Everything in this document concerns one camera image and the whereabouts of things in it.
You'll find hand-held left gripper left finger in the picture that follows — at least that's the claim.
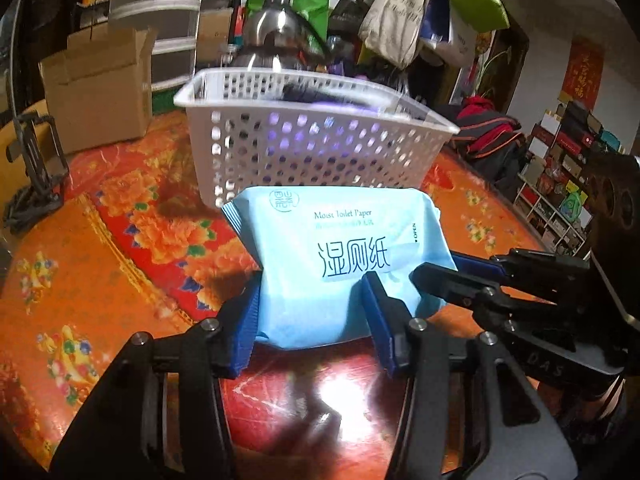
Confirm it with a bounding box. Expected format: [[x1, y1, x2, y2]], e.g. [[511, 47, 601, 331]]
[[47, 272, 263, 480]]

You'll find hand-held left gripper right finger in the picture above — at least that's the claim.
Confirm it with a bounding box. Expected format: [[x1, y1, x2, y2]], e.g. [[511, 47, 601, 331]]
[[361, 271, 586, 480]]

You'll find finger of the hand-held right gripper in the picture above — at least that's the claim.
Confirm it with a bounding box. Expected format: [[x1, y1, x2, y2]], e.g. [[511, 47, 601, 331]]
[[410, 262, 576, 351], [450, 247, 593, 306]]

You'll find light blue wet wipe pack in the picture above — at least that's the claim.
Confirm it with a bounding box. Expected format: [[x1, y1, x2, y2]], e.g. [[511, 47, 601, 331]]
[[221, 186, 458, 350]]

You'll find white perforated plastic basket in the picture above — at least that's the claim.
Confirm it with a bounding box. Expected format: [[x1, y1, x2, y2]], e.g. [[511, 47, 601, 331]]
[[173, 68, 461, 209]]

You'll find purple tissue pack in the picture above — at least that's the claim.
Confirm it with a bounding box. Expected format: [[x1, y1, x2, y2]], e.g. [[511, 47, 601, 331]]
[[265, 82, 401, 181]]

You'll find shelf of gift boxes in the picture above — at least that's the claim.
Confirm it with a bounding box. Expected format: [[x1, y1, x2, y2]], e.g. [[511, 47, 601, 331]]
[[515, 100, 626, 256]]

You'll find red and black backpack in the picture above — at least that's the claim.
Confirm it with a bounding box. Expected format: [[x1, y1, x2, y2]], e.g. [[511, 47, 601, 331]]
[[450, 95, 528, 201]]

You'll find orange floral tablecloth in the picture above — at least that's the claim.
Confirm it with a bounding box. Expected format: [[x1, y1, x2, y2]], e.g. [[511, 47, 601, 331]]
[[0, 105, 566, 480]]

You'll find dark framed flower painting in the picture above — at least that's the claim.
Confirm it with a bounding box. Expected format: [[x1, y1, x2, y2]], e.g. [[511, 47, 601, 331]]
[[475, 25, 531, 111]]

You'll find white plastic bag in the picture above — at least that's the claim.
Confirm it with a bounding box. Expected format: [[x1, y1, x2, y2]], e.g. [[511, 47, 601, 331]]
[[420, 10, 476, 67]]

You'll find open cardboard box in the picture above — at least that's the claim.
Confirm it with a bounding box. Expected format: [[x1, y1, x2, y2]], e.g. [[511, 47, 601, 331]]
[[39, 24, 158, 156]]

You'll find blue hanging bag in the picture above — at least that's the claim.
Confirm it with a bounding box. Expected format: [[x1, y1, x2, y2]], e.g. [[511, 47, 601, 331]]
[[419, 0, 451, 43]]

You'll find beige canvas tote bag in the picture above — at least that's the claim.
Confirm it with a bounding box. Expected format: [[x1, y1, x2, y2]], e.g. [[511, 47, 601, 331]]
[[358, 0, 435, 68]]

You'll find black phone stand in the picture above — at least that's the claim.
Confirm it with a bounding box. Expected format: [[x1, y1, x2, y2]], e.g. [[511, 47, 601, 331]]
[[7, 114, 68, 206]]

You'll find flat brown carton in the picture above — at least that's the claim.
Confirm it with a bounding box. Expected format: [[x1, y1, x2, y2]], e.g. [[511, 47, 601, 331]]
[[196, 7, 233, 63]]

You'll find stainless steel kettle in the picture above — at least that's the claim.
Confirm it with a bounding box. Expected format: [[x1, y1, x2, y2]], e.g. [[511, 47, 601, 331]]
[[235, 0, 331, 73]]

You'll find round tiered mesh storage tower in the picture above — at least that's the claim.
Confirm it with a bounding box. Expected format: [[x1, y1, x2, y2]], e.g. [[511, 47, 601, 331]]
[[107, 0, 207, 96]]

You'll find red wall hanging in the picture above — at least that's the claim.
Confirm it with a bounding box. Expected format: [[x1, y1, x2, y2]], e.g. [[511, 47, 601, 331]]
[[559, 42, 605, 111]]

